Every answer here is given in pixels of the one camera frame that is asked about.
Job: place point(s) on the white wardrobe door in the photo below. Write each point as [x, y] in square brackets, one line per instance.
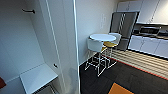
[63, 40]

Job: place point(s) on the white kitchen base cabinets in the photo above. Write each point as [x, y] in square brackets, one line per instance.
[150, 46]

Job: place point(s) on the white kitchen wall cabinets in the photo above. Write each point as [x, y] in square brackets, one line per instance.
[143, 10]

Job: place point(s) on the white wardrobe inner divider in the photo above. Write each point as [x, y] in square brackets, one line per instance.
[11, 88]

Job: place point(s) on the white wardrobe body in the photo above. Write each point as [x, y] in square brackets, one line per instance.
[20, 40]

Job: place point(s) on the white wall switch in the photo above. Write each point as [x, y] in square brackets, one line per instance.
[104, 19]

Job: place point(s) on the black microwave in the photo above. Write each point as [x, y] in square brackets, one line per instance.
[148, 30]

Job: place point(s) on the dark door hinge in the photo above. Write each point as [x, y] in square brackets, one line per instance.
[55, 65]

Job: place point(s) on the dark basket of small goods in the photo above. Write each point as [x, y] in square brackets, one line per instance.
[53, 90]

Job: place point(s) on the round white high table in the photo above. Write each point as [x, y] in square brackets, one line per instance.
[102, 36]

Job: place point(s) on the steel refrigerator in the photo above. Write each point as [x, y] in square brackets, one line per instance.
[123, 28]

